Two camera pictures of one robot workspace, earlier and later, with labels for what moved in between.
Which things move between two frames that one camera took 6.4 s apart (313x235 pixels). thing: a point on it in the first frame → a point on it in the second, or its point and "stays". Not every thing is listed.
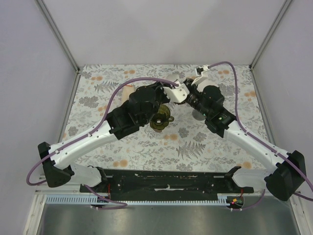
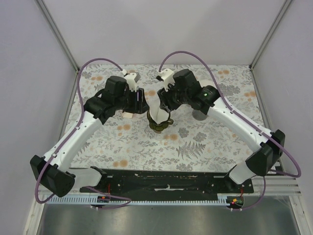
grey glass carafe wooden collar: [198, 115] stays
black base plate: [168, 184] stays
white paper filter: [172, 77] → [158, 115]
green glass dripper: [160, 121] stays
